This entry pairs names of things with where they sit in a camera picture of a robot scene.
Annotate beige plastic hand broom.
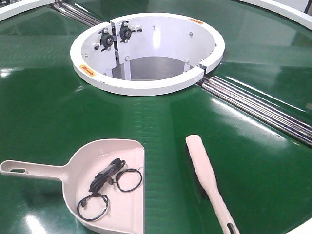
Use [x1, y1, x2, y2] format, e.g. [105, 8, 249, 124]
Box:
[186, 135, 240, 234]

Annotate black cable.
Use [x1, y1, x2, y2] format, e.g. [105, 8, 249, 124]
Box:
[77, 158, 143, 222]

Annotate beige plastic dustpan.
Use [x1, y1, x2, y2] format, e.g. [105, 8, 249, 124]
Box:
[0, 138, 145, 234]

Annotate yellow arrow warning sticker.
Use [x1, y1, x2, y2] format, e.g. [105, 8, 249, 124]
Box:
[79, 64, 96, 77]

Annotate steel rollers right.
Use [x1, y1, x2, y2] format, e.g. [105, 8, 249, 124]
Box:
[197, 76, 312, 147]

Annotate steel rollers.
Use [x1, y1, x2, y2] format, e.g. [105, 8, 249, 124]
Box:
[197, 76, 312, 147]
[50, 0, 102, 27]

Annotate black bearing block right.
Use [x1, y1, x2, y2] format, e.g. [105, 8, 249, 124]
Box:
[117, 21, 143, 43]

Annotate black bearing block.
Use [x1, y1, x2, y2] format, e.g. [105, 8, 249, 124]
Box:
[117, 21, 143, 43]
[99, 28, 114, 52]

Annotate black bearing block left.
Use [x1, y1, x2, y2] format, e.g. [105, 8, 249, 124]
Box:
[99, 28, 114, 52]

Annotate orange sticker far rim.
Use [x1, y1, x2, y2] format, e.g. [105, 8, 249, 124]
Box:
[189, 18, 204, 25]

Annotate steel rollers upper left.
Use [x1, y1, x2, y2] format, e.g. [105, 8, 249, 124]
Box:
[50, 0, 102, 27]

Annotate white outer rim right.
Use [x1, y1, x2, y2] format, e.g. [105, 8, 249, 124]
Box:
[240, 0, 312, 31]

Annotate white rim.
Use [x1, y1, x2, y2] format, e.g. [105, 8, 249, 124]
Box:
[0, 0, 56, 21]
[240, 0, 312, 31]

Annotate white outer rim left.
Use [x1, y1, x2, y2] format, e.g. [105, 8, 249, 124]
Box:
[0, 0, 56, 21]

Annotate white inner conveyor ring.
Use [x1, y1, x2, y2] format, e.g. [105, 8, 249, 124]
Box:
[70, 12, 225, 97]

